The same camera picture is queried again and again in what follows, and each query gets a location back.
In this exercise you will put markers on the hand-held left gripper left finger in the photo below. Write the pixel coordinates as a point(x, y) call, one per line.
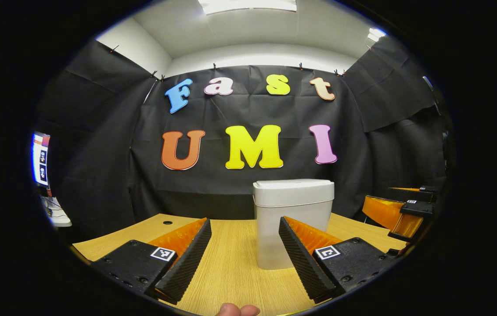
point(187, 263)

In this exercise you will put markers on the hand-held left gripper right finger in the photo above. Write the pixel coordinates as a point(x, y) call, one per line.
point(303, 263)

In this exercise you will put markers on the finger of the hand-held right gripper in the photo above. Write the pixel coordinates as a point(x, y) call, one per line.
point(411, 194)
point(417, 208)

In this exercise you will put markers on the white desktop garbage bin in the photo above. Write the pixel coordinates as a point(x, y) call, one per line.
point(275, 219)

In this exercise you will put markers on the wooden desktop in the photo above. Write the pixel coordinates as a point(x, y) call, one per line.
point(231, 263)

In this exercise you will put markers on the small ceiling light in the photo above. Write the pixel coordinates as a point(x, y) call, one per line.
point(376, 34)

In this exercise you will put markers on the white side table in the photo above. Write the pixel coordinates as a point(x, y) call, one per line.
point(60, 220)

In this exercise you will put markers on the black backdrop cloth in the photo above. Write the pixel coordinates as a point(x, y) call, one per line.
point(275, 112)

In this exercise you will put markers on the computer monitor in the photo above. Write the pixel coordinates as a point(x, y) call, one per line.
point(41, 160)

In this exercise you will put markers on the long ceiling light panel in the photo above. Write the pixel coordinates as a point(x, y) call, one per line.
point(248, 5)

